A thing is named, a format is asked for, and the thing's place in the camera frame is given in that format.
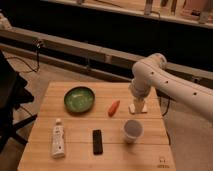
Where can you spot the black remote control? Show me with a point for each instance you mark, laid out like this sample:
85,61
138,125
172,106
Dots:
97,142

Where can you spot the wooden table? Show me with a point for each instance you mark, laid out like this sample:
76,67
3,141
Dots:
107,138

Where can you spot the white plastic bottle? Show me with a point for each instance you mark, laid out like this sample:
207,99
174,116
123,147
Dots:
58,149

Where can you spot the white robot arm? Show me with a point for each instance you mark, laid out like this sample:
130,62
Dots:
150,72

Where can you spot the white paper cup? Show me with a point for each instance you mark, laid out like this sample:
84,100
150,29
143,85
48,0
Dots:
132,130

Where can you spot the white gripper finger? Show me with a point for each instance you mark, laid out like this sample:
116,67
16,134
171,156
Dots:
143,109
136,109

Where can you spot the orange carrot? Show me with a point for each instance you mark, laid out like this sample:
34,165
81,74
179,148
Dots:
113,108

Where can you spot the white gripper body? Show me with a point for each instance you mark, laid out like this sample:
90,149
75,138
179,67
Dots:
138,101

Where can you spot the green ceramic bowl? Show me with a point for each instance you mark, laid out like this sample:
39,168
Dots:
79,99

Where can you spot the black office chair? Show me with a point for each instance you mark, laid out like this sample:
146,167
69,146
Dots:
12,95

